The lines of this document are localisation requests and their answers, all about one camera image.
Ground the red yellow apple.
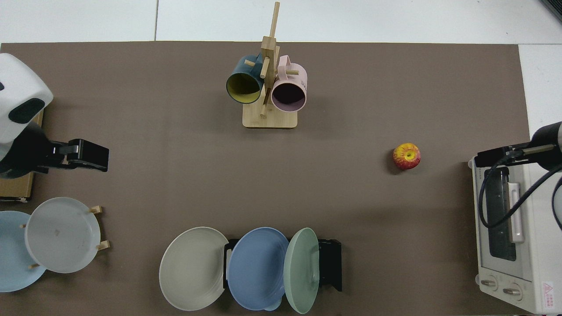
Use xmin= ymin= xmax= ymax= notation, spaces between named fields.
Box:
xmin=393 ymin=143 xmax=421 ymax=171

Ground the wooden plate rack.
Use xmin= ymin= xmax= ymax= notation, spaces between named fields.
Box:
xmin=20 ymin=205 xmax=110 ymax=269

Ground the grey plate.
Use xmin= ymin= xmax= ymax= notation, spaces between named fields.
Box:
xmin=25 ymin=197 xmax=101 ymax=274

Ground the light blue plate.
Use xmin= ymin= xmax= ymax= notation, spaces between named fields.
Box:
xmin=0 ymin=211 xmax=47 ymax=293

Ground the beige plate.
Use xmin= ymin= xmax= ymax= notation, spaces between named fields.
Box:
xmin=159 ymin=226 xmax=230 ymax=312

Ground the green plate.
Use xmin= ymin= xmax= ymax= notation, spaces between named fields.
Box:
xmin=283 ymin=227 xmax=320 ymax=315

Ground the black dish rack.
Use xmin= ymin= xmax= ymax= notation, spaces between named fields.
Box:
xmin=223 ymin=238 xmax=342 ymax=292

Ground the pale toaster oven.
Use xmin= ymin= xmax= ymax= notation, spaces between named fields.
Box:
xmin=468 ymin=156 xmax=562 ymax=315

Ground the brown table cloth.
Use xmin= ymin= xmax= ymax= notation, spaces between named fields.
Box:
xmin=0 ymin=42 xmax=530 ymax=316

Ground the dark grey corner panel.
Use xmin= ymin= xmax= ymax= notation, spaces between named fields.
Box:
xmin=541 ymin=0 xmax=562 ymax=23

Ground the dark blue cup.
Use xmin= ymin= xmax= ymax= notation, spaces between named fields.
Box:
xmin=226 ymin=54 xmax=265 ymax=105

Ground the wooden cup stand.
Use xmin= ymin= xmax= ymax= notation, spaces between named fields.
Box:
xmin=242 ymin=1 xmax=299 ymax=129

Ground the pink cup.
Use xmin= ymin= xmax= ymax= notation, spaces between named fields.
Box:
xmin=270 ymin=55 xmax=308 ymax=113

